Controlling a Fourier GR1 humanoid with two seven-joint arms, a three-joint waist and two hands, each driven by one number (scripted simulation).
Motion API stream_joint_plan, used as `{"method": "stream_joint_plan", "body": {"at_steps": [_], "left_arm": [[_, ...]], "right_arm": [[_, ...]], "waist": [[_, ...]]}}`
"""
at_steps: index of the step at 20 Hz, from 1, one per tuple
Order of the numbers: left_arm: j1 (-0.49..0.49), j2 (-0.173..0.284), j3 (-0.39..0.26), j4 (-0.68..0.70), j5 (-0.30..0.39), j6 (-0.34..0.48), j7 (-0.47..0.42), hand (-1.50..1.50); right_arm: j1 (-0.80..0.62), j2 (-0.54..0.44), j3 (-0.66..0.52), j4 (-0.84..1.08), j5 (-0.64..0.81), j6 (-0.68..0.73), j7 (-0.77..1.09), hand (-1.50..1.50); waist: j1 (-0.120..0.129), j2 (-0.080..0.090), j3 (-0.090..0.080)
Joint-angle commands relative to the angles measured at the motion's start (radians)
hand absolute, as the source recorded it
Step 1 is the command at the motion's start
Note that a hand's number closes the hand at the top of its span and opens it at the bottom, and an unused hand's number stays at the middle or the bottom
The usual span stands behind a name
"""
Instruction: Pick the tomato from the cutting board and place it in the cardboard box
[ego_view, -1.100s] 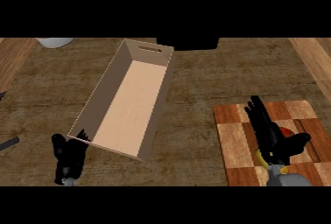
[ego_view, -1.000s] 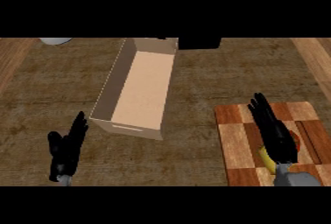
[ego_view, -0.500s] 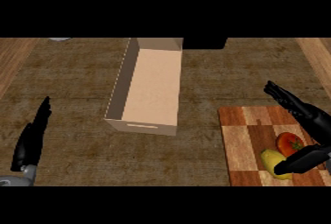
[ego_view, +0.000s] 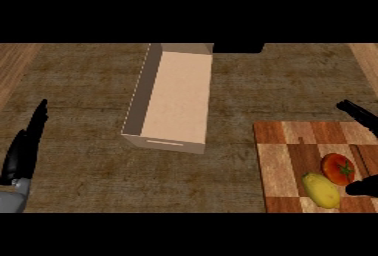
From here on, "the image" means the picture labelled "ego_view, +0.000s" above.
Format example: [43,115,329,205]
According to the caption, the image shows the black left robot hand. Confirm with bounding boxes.
[0,98,50,186]

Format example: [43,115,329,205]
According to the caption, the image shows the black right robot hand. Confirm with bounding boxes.
[335,99,378,198]

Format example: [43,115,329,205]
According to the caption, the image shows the red tomato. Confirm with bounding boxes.
[320,152,356,187]

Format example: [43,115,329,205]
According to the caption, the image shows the checkered wooden cutting board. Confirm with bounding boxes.
[253,120,378,214]

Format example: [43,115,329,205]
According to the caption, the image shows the open cardboard box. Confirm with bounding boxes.
[120,43,216,155]

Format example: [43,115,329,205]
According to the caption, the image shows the yellow lemon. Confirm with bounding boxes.
[301,172,343,210]

